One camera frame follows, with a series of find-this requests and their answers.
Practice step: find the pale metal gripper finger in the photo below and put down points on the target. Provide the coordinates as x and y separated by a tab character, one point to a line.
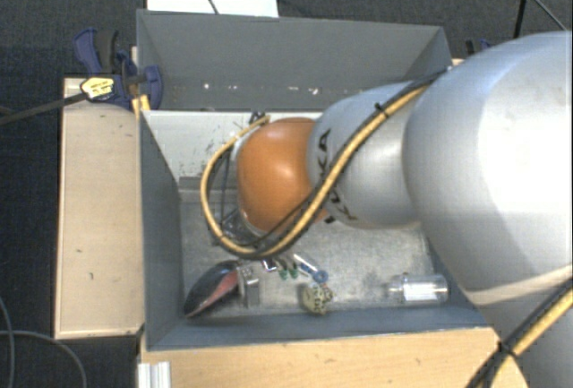
253	293

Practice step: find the black and red computer mouse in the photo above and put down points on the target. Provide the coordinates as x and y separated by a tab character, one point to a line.
208	290

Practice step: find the pale wood board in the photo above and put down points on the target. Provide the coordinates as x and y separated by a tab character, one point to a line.
100	216

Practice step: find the clear plastic bottle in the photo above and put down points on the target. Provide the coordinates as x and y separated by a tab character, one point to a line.
421	289

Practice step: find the grey metal bin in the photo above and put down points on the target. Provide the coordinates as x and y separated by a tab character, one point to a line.
277	59

